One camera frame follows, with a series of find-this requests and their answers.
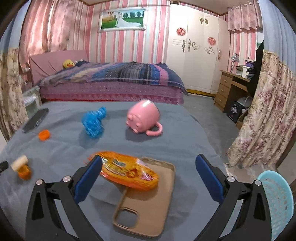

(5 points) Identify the orange snack wrapper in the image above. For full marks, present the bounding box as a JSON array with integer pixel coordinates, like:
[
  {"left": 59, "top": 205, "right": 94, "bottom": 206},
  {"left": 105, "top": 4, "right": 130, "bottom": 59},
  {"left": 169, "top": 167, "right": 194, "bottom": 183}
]
[{"left": 88, "top": 151, "right": 159, "bottom": 191}]

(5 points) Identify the white wardrobe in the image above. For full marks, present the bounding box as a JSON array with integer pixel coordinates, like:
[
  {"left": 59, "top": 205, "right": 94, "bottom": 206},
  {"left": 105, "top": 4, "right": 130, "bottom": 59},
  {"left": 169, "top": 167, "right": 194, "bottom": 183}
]
[{"left": 166, "top": 4, "right": 230, "bottom": 94}]

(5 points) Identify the blue plastic bag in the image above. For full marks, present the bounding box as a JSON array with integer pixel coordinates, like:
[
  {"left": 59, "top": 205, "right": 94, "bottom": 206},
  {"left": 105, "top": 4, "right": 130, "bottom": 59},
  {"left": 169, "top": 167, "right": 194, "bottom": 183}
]
[{"left": 81, "top": 106, "right": 107, "bottom": 138}]

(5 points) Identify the yellow duck plush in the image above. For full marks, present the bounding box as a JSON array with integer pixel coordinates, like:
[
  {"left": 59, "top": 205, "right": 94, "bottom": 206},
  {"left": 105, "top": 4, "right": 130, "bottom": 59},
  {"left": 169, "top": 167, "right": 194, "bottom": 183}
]
[{"left": 63, "top": 59, "right": 76, "bottom": 69}]

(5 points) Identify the right floral curtain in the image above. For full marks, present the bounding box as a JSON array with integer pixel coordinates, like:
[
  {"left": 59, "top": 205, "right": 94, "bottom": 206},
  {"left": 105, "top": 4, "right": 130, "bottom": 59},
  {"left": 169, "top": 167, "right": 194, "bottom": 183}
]
[{"left": 226, "top": 51, "right": 295, "bottom": 167}]

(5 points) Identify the pink pig mug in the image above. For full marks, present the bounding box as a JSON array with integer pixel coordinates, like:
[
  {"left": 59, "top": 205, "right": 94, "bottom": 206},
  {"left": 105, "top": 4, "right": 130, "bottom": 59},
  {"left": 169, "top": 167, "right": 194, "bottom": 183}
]
[{"left": 126, "top": 99, "right": 163, "bottom": 137}]

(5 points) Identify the pink window curtain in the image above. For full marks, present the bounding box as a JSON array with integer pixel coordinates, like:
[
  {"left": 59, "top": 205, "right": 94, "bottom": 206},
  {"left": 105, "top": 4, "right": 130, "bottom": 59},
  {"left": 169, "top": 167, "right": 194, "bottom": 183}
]
[{"left": 18, "top": 1, "right": 89, "bottom": 72}]

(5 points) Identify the white bedside table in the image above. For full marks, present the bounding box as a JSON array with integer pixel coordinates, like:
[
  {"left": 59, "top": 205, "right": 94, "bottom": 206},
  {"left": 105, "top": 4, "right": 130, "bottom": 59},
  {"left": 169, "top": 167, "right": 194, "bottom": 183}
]
[{"left": 23, "top": 85, "right": 42, "bottom": 118}]

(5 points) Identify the left floral curtain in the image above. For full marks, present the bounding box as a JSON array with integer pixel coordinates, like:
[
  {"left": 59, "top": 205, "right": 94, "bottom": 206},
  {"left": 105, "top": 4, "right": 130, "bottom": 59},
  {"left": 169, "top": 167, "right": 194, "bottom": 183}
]
[{"left": 0, "top": 48, "right": 28, "bottom": 141}]

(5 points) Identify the blue plastic basket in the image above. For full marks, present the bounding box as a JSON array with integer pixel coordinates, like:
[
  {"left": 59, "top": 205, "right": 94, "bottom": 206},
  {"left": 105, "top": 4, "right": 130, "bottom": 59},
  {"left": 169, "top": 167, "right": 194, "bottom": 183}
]
[{"left": 257, "top": 170, "right": 294, "bottom": 240}]

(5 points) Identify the orange bottle cap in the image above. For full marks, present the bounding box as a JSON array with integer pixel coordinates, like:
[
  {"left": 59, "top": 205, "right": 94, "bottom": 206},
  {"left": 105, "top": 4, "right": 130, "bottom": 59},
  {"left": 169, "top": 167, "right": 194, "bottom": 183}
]
[{"left": 38, "top": 130, "right": 51, "bottom": 141}]

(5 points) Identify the black box under desk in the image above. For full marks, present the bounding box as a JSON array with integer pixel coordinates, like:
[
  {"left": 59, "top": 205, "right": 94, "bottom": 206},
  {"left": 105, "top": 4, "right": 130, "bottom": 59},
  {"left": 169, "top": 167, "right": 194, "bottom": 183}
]
[{"left": 227, "top": 101, "right": 247, "bottom": 123}]

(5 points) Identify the desk lamp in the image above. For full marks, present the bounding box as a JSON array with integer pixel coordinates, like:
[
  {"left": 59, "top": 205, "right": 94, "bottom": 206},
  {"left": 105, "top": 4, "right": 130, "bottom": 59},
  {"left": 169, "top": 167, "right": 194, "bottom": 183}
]
[{"left": 230, "top": 53, "right": 240, "bottom": 73}]

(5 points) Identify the brown phone case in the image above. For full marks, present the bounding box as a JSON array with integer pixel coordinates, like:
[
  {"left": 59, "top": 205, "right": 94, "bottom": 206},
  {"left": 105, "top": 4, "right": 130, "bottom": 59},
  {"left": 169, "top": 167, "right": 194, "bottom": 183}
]
[{"left": 112, "top": 157, "right": 176, "bottom": 238}]

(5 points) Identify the framed wedding picture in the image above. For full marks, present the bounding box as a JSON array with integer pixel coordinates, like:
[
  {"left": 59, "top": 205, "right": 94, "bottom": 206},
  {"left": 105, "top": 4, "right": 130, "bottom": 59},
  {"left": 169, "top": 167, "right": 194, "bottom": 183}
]
[{"left": 98, "top": 7, "right": 147, "bottom": 32}]

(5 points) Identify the small orange cap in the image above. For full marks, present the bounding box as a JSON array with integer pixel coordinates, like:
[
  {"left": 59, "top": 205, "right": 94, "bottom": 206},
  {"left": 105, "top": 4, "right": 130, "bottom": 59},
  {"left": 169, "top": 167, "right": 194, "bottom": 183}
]
[{"left": 17, "top": 165, "right": 32, "bottom": 180}]

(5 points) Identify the bed with purple bedding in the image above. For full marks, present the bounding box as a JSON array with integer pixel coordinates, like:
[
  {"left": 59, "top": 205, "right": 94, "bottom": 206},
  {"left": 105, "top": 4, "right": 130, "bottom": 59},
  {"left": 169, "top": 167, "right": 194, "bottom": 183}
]
[{"left": 29, "top": 50, "right": 187, "bottom": 104}]

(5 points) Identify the black smartphone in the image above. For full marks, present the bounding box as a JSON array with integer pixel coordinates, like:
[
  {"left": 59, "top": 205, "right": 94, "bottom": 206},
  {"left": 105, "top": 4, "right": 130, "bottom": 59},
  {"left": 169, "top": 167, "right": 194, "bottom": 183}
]
[{"left": 22, "top": 108, "right": 49, "bottom": 133}]

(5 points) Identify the wooden desk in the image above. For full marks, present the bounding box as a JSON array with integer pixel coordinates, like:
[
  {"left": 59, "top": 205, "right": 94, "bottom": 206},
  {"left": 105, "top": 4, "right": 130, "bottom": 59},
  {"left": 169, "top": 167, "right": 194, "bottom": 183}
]
[{"left": 214, "top": 70, "right": 250, "bottom": 113}]

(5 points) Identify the floral curtain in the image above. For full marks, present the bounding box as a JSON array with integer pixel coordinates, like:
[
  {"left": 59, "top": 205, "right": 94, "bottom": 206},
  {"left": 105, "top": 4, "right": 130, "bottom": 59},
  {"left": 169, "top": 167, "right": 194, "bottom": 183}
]
[
  {"left": 0, "top": 48, "right": 28, "bottom": 141},
  {"left": 226, "top": 51, "right": 295, "bottom": 167}
]

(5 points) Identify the cream plastic lid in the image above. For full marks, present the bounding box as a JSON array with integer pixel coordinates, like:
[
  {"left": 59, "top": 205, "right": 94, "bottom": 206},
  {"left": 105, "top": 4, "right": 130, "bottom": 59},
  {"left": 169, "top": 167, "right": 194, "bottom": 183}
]
[{"left": 11, "top": 155, "right": 29, "bottom": 172}]

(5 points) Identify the grey table cloth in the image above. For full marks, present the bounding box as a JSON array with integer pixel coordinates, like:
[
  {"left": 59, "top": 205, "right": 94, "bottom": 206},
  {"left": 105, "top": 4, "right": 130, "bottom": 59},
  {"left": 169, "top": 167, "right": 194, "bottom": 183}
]
[{"left": 1, "top": 101, "right": 225, "bottom": 240}]

